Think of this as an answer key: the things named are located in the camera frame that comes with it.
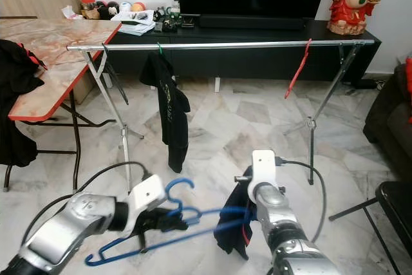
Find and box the black folding chair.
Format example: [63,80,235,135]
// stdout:
[328,181,412,275]

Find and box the marble top folding table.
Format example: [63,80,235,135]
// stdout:
[0,17,123,192]

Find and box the white tissue pack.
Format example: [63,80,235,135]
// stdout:
[61,6,81,20]

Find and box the black camera gadget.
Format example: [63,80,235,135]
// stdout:
[153,8,197,32]

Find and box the silver clothes rack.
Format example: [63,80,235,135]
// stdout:
[67,39,377,193]

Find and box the black shirt green print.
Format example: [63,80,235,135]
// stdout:
[140,51,191,174]

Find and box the blue plastic hanger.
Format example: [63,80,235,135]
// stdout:
[84,177,255,267]

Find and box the red Buddha figurine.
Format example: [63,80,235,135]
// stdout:
[326,0,384,36]

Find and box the stack of papers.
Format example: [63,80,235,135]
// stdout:
[113,10,155,36]

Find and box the black wire hanger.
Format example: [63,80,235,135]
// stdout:
[101,44,131,105]

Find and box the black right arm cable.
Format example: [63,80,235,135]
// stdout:
[274,156,328,243]

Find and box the black shirt white print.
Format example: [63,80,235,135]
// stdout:
[0,39,50,167]

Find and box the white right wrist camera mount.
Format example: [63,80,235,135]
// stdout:
[250,149,279,205]

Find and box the black soundbar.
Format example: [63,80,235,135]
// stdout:
[198,15,306,30]

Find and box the red pillow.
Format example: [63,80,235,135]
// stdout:
[404,56,412,124]

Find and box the red lid jar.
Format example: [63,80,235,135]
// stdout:
[80,0,98,20]

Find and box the navy shirt orange collar stripe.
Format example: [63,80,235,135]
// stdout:
[214,166,258,261]

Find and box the red hanger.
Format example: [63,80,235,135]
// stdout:
[285,39,313,100]

